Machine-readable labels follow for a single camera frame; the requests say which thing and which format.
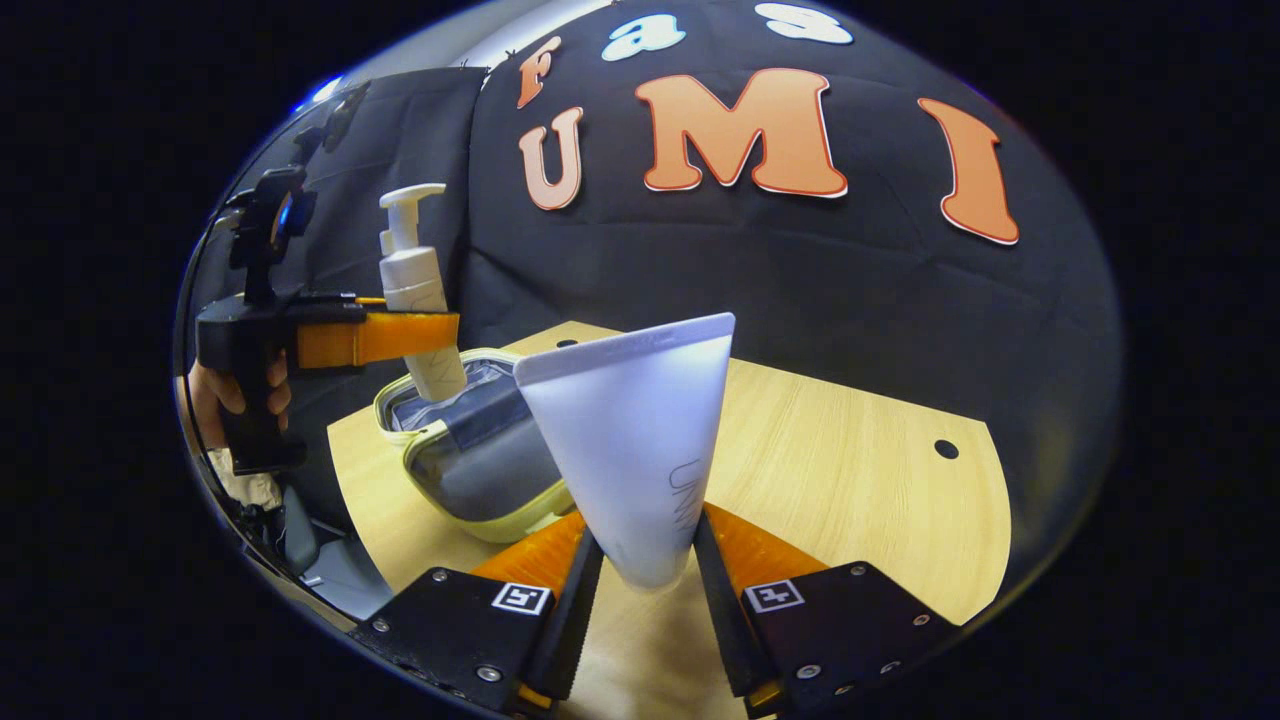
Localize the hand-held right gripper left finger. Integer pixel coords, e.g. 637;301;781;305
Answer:
348;510;608;717

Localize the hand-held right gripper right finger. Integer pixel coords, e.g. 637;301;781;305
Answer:
692;502;963;717

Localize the white pump bottle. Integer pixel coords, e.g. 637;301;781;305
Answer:
378;183;469;403

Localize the white squeeze tube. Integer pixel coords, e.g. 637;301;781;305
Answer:
513;312;736;589

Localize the ceiling light strip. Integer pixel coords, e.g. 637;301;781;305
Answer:
295;75;346;113

